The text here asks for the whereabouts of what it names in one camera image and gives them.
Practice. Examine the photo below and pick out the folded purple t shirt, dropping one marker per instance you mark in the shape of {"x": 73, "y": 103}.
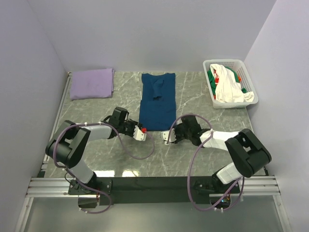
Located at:
{"x": 92, "y": 84}

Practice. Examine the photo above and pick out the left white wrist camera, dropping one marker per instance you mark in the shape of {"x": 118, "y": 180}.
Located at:
{"x": 139, "y": 134}

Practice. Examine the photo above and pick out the white t shirt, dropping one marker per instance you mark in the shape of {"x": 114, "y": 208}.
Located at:
{"x": 227, "y": 89}

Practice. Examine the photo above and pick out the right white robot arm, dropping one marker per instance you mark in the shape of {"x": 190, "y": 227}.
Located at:
{"x": 248, "y": 154}

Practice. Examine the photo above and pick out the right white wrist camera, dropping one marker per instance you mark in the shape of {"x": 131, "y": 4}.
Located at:
{"x": 168, "y": 136}

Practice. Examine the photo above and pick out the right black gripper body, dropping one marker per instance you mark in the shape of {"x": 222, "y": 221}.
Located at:
{"x": 181, "y": 133}

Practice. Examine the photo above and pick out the blue t shirt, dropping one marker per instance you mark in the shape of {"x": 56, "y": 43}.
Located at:
{"x": 158, "y": 103}

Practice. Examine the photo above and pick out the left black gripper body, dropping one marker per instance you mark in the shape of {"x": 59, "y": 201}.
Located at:
{"x": 128, "y": 127}

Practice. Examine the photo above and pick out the green t shirt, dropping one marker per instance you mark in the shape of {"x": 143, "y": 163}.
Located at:
{"x": 212, "y": 80}

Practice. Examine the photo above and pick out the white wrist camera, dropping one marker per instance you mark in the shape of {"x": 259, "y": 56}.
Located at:
{"x": 139, "y": 134}
{"x": 168, "y": 136}

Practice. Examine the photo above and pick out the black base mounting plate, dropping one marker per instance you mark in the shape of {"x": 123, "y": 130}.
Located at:
{"x": 125, "y": 190}

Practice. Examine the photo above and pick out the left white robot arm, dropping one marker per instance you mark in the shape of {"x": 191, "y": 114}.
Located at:
{"x": 68, "y": 143}

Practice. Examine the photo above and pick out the white plastic laundry basket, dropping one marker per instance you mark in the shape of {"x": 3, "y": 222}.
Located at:
{"x": 239, "y": 67}

